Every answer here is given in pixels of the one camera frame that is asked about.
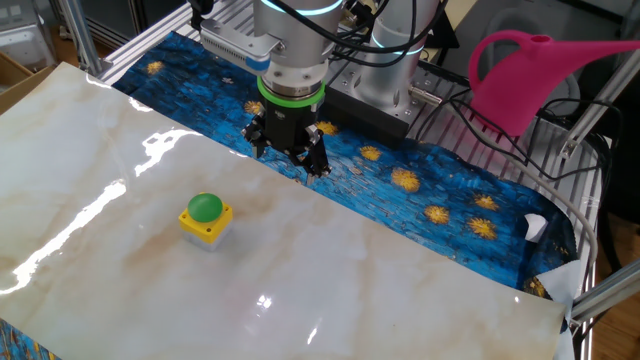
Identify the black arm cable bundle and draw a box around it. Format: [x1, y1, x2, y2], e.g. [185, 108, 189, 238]
[269, 0, 449, 69]

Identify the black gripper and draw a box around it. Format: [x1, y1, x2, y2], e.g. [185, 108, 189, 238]
[241, 98, 333, 187]

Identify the blue starry painting cloth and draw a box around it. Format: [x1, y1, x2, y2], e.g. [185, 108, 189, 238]
[0, 30, 584, 360]

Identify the glossy marble pattern sheet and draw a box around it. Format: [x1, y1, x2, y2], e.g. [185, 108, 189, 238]
[0, 61, 569, 360]

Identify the black table cable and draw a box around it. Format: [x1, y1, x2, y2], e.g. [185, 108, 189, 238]
[414, 92, 624, 182]

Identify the yellow box green mushroom button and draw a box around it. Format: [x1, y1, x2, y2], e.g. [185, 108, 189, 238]
[178, 192, 234, 253]

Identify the translucent plastic storage bin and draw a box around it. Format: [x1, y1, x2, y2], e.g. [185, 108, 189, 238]
[0, 0, 57, 74]

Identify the silver robot mounting plate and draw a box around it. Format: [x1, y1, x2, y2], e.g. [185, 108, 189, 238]
[327, 59, 444, 127]

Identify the pink watering can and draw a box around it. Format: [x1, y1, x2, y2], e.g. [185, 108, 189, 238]
[468, 28, 640, 138]

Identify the open cardboard box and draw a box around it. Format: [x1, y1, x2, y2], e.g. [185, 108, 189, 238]
[0, 49, 56, 116]

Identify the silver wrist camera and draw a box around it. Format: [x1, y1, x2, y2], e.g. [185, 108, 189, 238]
[199, 18, 282, 76]

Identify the aluminium frame post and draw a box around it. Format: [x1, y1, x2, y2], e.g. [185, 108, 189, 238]
[569, 258, 640, 325]
[558, 47, 640, 161]
[58, 0, 104, 76]

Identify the grey cable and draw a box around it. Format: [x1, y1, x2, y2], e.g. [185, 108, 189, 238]
[469, 127, 600, 281]

